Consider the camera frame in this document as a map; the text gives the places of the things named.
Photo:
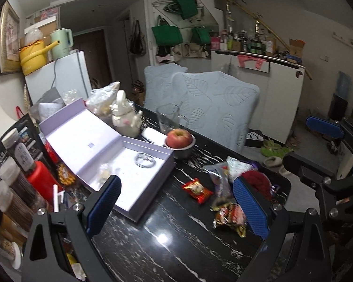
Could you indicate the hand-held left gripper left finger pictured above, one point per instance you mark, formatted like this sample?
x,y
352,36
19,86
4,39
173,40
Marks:
x,y
104,202

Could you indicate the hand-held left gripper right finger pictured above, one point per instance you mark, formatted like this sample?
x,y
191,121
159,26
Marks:
x,y
250,208

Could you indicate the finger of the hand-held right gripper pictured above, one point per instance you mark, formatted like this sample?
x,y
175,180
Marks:
x,y
294,163
323,127

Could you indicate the dark brown snack packet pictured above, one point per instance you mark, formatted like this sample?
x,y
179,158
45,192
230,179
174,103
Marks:
x,y
228,217

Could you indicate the red plush pouch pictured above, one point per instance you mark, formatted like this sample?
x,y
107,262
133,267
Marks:
x,y
257,182

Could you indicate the red snack packet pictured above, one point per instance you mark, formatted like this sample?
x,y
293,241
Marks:
x,y
196,189

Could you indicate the lavender gift box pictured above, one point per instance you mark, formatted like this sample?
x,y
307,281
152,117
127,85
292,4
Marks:
x,y
85,132

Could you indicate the beige slipper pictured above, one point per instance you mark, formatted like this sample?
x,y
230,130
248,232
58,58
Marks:
x,y
273,161

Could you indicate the green slippers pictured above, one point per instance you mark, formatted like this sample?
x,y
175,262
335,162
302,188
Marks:
x,y
270,149

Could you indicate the small clear packet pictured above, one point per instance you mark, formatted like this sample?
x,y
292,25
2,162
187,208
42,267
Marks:
x,y
104,171

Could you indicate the pale patterned packet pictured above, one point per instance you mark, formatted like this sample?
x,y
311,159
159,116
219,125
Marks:
x,y
238,166

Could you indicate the black shoebox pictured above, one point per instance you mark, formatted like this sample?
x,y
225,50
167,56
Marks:
x,y
254,138

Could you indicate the white cabinet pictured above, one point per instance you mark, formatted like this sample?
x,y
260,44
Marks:
x,y
276,94

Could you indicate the red plastic container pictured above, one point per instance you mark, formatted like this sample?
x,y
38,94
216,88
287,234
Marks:
x,y
42,179

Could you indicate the open cardboard box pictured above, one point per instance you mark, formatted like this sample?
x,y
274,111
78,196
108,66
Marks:
x,y
296,48

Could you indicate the small white case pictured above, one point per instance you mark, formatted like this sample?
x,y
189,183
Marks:
x,y
153,135

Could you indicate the cream ceramic teapot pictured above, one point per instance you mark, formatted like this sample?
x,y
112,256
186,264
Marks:
x,y
125,120

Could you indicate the small metal bowl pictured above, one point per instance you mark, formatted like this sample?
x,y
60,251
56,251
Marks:
x,y
182,152

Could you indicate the dark jar with white lid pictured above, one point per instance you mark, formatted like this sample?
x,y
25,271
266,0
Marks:
x,y
16,179

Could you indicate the labelled jar with white lid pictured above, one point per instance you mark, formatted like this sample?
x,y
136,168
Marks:
x,y
20,152

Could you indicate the chair with leaf cover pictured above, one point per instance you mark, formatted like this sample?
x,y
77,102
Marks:
x,y
161,85
214,105

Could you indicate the pink cloth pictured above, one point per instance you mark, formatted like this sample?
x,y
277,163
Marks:
x,y
250,61

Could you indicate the red apple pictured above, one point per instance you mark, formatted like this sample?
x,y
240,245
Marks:
x,y
178,138

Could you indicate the clear plastic bag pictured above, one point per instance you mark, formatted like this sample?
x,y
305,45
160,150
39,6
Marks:
x,y
101,100

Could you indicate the clear glass mug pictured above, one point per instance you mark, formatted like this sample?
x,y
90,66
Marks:
x,y
167,119

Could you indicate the wooden stair railing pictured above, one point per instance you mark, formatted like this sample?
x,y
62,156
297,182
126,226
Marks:
x,y
270,29

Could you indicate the row of bottles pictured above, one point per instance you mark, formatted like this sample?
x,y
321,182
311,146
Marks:
x,y
247,42

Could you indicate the black printed package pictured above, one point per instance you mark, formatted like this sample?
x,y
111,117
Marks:
x,y
6,141

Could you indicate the brown woven basket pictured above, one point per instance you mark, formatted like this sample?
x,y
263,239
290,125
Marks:
x,y
138,91

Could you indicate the grey paper bag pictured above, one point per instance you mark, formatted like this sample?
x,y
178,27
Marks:
x,y
47,100

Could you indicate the round woven mat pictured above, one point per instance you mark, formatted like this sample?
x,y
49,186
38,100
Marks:
x,y
27,98

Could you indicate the white refrigerator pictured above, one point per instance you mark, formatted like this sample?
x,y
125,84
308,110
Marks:
x,y
67,76

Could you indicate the dark brown door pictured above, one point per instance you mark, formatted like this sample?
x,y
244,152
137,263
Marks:
x,y
92,58

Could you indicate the beige tote bags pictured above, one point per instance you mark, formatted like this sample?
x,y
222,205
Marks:
x,y
191,51

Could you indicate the green tote bag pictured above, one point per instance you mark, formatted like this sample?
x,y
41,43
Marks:
x,y
186,6
167,35
201,35

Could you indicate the yellow enamel pot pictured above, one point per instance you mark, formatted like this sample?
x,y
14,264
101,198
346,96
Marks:
x,y
33,57

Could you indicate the dark hanging handbag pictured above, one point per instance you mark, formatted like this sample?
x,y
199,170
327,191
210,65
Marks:
x,y
137,42

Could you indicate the pale green kettle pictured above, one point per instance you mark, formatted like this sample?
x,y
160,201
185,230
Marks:
x,y
60,44

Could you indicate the white plastic bag in pot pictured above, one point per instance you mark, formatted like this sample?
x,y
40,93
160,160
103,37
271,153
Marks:
x,y
33,36

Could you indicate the gold framed picture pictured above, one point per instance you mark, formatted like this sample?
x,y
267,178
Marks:
x,y
8,38

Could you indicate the cardboard boxes on refrigerator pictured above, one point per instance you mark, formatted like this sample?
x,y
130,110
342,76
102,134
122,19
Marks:
x,y
48,17

